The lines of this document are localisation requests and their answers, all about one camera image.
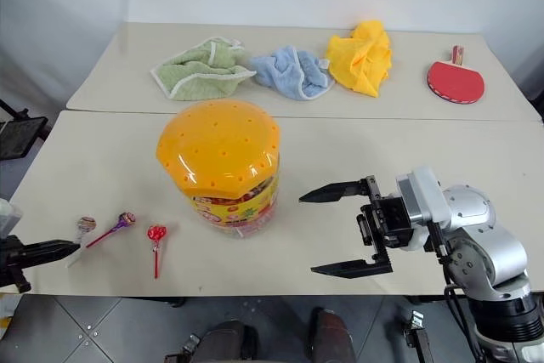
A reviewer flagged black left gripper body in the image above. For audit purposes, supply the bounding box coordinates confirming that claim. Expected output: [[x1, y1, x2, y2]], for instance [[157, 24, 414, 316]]
[[0, 235, 32, 294]]

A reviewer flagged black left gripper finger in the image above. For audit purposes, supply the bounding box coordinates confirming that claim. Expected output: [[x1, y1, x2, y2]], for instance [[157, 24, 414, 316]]
[[24, 247, 81, 265], [24, 240, 82, 252]]

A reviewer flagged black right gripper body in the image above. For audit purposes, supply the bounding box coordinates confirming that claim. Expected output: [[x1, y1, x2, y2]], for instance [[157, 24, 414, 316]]
[[355, 174, 413, 274]]

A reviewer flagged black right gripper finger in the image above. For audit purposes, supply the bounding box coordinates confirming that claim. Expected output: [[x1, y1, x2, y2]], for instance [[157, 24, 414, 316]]
[[298, 179, 370, 205], [309, 258, 393, 281]]

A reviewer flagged clear plastic lollipop jar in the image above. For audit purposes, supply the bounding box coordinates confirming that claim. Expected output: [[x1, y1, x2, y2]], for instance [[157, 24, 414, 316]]
[[186, 152, 282, 240]]

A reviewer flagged yellow perforated jar lid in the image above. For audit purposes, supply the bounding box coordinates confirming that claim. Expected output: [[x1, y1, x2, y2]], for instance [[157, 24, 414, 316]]
[[155, 99, 283, 192]]

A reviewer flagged striped white-stick lollipop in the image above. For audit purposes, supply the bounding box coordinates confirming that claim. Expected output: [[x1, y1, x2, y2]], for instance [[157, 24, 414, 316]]
[[65, 215, 99, 269]]

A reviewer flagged dark rounded shape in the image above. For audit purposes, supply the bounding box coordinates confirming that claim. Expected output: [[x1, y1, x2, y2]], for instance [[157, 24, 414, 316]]
[[198, 319, 258, 363], [311, 306, 357, 363]]

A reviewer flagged purple lollipop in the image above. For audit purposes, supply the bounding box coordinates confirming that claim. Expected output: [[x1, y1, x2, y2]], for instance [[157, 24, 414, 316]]
[[85, 211, 138, 249]]

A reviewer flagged red lollipop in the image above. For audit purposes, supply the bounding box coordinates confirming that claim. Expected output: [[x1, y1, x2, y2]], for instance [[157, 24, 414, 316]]
[[146, 224, 167, 281]]

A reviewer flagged black metal stand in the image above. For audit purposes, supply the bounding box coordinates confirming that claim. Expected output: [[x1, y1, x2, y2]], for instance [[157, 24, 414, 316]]
[[0, 98, 48, 163]]

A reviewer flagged blue towel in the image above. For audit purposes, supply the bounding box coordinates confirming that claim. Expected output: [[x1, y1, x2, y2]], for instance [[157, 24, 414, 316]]
[[247, 44, 336, 102]]

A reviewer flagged yellow towel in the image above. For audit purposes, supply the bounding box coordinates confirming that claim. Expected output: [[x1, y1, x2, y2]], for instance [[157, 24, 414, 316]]
[[324, 19, 394, 99]]

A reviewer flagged red table tennis paddle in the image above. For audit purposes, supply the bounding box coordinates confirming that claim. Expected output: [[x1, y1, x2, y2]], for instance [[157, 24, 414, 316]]
[[425, 44, 486, 106]]

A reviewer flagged green towel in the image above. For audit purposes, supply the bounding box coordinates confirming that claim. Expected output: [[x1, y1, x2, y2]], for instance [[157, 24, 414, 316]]
[[150, 36, 257, 102]]

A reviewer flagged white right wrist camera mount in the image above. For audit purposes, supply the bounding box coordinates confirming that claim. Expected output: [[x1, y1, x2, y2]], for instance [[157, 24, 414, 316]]
[[394, 166, 452, 252]]

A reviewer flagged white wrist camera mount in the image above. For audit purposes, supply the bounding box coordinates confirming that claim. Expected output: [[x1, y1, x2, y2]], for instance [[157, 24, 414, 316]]
[[394, 166, 452, 252], [0, 198, 22, 238]]

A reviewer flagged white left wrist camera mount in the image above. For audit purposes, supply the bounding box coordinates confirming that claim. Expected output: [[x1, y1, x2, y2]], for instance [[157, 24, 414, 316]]
[[0, 198, 22, 238]]

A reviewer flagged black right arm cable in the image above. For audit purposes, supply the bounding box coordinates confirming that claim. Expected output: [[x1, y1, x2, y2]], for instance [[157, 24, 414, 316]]
[[428, 220, 484, 363]]

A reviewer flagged black metal bracket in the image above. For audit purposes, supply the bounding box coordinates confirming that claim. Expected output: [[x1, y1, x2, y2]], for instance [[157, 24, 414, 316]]
[[402, 309, 431, 363]]

